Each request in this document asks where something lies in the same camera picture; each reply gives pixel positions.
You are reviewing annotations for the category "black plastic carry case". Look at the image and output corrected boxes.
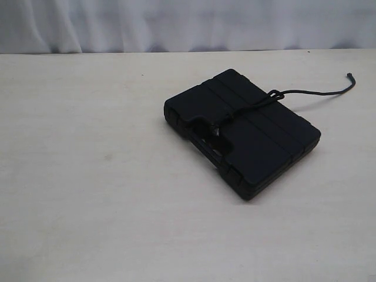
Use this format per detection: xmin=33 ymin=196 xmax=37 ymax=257
xmin=164 ymin=69 xmax=321 ymax=200

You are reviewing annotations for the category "black cord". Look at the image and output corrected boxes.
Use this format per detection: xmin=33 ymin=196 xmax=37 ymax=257
xmin=209 ymin=72 xmax=357 ymax=136

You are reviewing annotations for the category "white backdrop curtain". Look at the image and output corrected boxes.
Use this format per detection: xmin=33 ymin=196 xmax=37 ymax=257
xmin=1 ymin=1 xmax=375 ymax=53

